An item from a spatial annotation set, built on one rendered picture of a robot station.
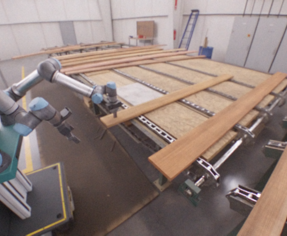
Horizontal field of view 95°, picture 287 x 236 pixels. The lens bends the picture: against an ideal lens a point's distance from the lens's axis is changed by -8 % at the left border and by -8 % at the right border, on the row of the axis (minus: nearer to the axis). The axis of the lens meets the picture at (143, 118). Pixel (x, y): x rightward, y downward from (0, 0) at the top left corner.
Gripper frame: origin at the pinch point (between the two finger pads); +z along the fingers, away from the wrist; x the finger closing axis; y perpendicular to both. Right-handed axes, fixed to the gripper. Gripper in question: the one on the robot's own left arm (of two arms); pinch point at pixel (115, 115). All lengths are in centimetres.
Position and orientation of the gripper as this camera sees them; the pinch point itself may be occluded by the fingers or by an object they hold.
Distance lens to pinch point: 135.7
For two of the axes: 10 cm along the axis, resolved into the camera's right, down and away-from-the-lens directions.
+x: 7.9, -3.4, 5.1
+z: 0.0, 8.3, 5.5
